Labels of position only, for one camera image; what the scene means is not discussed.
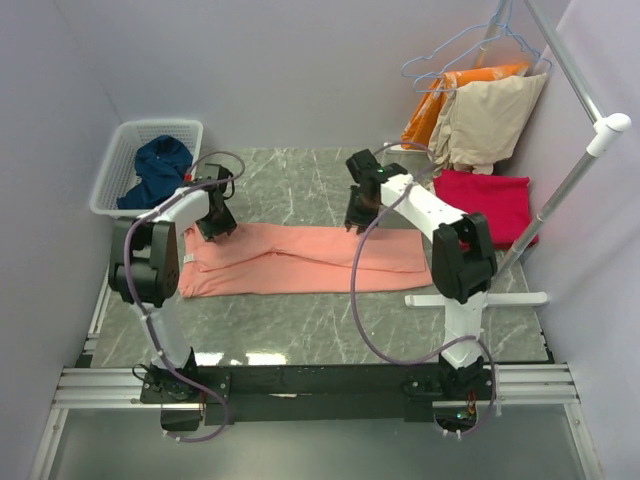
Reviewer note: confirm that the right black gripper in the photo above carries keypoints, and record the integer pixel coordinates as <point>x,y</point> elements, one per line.
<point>354,219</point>

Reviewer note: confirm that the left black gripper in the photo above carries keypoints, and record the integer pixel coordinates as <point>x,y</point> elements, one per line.
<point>227,224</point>

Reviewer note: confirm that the pink t-shirt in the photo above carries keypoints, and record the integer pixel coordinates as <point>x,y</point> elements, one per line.
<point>265,259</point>

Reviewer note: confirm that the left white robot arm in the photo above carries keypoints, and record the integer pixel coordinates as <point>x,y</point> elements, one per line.
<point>144,267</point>

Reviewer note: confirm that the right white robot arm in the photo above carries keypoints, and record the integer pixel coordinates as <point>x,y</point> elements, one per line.
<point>463,259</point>

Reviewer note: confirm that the blue t-shirt in basket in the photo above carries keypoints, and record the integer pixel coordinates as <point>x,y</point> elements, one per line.
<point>160,165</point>

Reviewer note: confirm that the orange hanging garment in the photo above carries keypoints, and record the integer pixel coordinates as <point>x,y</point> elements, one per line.
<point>423,120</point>

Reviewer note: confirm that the white plastic laundry basket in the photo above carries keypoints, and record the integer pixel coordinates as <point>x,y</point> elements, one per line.
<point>117,174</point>

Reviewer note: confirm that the red folded t-shirt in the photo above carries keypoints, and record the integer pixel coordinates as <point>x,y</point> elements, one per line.
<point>504,201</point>

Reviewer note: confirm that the beige hanging garment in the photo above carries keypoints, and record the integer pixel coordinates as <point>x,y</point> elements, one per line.
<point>480,123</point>

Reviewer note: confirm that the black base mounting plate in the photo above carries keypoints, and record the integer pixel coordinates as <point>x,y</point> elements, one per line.
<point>317,392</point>

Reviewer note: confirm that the white metal clothes rack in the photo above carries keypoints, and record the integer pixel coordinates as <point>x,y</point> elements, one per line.
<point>587,256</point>

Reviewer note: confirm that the blue wire hanger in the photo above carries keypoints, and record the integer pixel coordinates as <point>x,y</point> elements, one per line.
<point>478,53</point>
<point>504,10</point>

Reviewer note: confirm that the aluminium rail frame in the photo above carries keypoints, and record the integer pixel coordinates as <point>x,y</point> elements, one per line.
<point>115,388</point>

